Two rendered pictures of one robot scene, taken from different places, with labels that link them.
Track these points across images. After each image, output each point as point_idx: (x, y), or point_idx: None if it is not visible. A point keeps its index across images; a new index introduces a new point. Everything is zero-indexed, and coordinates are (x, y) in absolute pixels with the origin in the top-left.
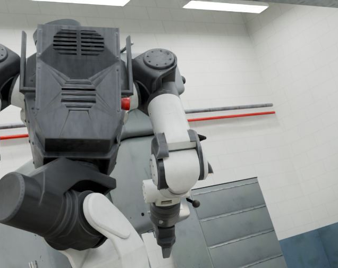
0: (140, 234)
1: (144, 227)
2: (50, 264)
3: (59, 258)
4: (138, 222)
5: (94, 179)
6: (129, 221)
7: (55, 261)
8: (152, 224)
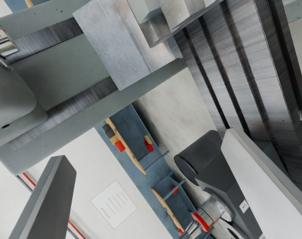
0: (17, 72)
1: (16, 99)
2: (80, 135)
3: (70, 129)
4: (6, 115)
5: None
6: (7, 120)
7: (76, 132)
8: (0, 93)
